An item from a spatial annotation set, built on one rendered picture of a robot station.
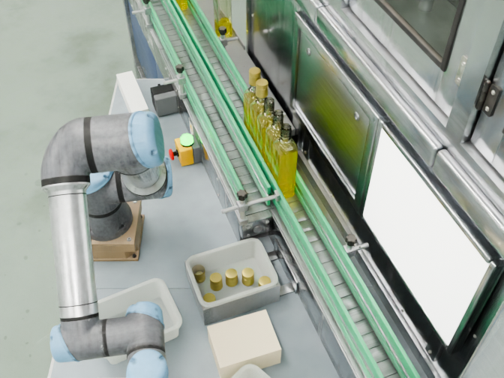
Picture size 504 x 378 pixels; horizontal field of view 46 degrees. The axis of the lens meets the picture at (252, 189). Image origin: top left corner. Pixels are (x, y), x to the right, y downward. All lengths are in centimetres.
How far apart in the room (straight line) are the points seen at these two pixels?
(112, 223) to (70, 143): 55
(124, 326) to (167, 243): 64
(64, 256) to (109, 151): 22
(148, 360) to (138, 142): 42
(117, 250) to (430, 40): 104
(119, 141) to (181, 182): 81
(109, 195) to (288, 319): 59
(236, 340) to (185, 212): 52
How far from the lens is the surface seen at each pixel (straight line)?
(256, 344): 156
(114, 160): 123
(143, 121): 122
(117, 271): 181
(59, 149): 124
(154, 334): 123
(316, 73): 166
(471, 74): 112
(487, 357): 59
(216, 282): 167
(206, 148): 192
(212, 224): 187
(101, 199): 166
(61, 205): 124
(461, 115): 117
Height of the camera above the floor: 221
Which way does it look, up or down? 48 degrees down
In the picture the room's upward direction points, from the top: straight up
